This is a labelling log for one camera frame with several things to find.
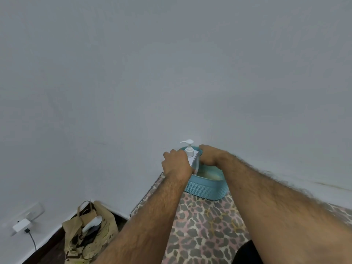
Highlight person's left hand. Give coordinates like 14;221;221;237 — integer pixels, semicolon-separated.
161;149;193;182

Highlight person's right hand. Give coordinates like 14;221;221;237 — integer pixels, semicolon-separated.
198;145;230;171

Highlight clear pump dispenser bottle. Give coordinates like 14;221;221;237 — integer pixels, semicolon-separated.
180;139;200;175

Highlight person's right forearm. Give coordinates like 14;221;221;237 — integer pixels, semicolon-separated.
217;151;352;264

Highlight person's left forearm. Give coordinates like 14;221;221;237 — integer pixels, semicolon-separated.
93;171;193;264

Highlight light blue woven basket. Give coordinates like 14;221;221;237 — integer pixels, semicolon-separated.
179;146;229;201

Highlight leopard print table cover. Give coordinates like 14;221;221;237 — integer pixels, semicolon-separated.
130;175;352;264

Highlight white handheld device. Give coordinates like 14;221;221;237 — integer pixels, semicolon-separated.
82;216;103;233

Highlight person's black clothing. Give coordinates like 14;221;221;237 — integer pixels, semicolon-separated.
233;240;264;264

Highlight beige paper bag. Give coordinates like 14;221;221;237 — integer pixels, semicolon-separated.
61;201;119;264

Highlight white power adapter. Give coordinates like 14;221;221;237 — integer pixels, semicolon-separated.
13;219;31;233

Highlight white wall socket panel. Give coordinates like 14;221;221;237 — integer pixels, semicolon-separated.
2;202;45;236

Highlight grey charging cable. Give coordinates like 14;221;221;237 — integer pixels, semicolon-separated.
25;229;37;251

